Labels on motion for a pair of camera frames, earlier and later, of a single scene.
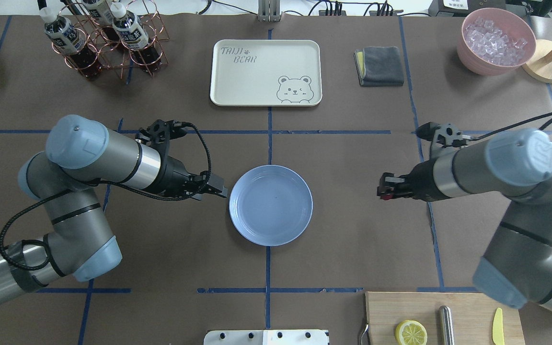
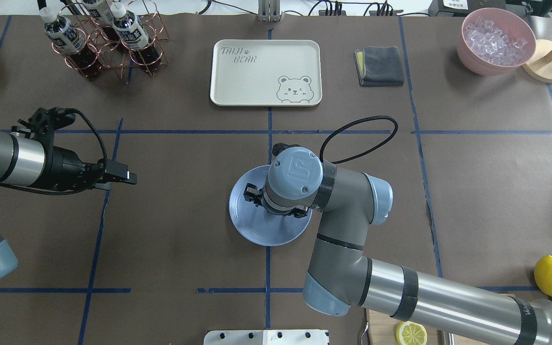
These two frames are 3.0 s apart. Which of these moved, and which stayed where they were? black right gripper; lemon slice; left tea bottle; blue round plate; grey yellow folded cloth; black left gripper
Moved: black left gripper; black right gripper
Stayed: grey yellow folded cloth; blue round plate; left tea bottle; lemon slice
